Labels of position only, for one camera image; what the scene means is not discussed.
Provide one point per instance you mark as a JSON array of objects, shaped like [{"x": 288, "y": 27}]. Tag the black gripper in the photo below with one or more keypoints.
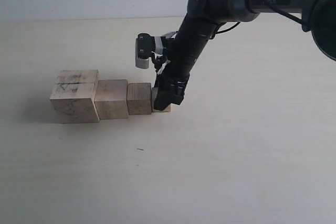
[{"x": 184, "y": 50}]

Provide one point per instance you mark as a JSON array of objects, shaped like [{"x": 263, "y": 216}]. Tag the smallest wooden cube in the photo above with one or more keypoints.
[{"x": 159, "y": 103}]

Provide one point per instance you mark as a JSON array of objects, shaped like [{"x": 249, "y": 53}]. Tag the third largest wooden cube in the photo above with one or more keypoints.
[{"x": 139, "y": 97}]

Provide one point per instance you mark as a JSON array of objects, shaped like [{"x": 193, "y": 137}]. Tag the second largest wooden cube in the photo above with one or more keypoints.
[{"x": 111, "y": 99}]

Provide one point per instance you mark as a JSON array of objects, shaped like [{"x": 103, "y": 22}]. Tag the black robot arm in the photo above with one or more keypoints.
[{"x": 314, "y": 16}]

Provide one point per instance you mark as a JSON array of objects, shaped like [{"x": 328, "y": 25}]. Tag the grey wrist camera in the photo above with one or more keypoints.
[{"x": 148, "y": 48}]

